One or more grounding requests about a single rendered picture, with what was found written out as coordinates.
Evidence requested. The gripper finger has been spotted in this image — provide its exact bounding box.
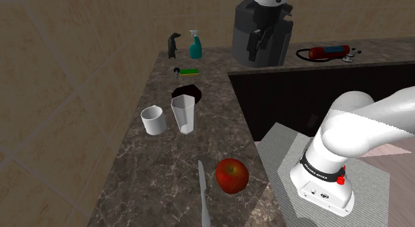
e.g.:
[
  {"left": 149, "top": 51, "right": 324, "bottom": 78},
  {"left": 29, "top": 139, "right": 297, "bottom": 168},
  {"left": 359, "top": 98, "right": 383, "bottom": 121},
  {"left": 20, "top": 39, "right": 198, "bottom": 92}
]
[
  {"left": 260, "top": 28, "right": 273, "bottom": 52},
  {"left": 247, "top": 30, "right": 261, "bottom": 62}
]

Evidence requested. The dark grey kitchen appliance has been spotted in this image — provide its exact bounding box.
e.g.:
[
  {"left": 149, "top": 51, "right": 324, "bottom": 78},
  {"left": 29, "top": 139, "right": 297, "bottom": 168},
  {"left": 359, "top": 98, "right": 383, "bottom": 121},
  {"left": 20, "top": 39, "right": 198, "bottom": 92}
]
[{"left": 231, "top": 0, "right": 295, "bottom": 69}]

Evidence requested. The teal spray bottle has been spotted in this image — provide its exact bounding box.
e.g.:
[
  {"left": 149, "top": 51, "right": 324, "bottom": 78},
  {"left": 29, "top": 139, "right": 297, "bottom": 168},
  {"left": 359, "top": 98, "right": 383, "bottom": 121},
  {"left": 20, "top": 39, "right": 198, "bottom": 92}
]
[{"left": 189, "top": 29, "right": 203, "bottom": 60}]

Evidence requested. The red fire extinguisher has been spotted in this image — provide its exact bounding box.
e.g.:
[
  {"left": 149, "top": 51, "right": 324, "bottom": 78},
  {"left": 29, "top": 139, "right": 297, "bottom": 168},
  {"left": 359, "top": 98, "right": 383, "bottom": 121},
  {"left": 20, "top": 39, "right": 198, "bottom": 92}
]
[{"left": 295, "top": 45, "right": 362, "bottom": 63}]

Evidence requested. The green and yellow sponge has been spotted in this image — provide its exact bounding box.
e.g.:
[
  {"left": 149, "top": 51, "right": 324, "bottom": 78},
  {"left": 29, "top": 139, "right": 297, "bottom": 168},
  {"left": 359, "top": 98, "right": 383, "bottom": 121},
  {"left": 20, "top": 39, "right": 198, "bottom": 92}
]
[{"left": 179, "top": 68, "right": 200, "bottom": 77}]

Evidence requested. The black bowl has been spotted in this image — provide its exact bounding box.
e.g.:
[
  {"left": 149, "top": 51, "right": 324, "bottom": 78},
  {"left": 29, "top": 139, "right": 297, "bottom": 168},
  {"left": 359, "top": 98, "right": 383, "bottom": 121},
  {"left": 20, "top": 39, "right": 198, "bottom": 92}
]
[{"left": 171, "top": 84, "right": 203, "bottom": 105}]

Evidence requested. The black animal figure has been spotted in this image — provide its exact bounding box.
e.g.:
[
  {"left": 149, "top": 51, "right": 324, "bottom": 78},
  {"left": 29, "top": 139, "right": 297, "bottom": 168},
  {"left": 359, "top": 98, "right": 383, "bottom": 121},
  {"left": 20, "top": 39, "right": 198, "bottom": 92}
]
[{"left": 167, "top": 32, "right": 182, "bottom": 60}]

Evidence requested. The white hexagonal cup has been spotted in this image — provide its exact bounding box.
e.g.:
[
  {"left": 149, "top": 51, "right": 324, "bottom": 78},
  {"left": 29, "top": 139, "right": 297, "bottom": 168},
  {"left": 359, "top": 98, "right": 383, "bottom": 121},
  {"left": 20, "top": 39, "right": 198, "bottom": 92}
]
[{"left": 170, "top": 94, "right": 196, "bottom": 135}]

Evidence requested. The white mug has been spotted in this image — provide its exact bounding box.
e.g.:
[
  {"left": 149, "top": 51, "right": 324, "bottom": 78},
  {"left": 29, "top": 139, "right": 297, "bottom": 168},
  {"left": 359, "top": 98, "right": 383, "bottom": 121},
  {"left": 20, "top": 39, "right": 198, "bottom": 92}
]
[{"left": 140, "top": 105, "right": 168, "bottom": 136}]

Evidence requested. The red apple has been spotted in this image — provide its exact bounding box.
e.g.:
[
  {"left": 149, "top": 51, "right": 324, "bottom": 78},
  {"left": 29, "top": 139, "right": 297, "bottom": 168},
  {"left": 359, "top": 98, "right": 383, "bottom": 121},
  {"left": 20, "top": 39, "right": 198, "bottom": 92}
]
[{"left": 215, "top": 158, "right": 250, "bottom": 195}]

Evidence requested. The silver knife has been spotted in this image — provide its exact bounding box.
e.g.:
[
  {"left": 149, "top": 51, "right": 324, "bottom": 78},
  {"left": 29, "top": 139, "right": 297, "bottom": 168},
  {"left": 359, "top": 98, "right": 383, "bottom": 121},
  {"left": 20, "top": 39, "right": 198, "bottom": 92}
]
[{"left": 198, "top": 159, "right": 211, "bottom": 227}]

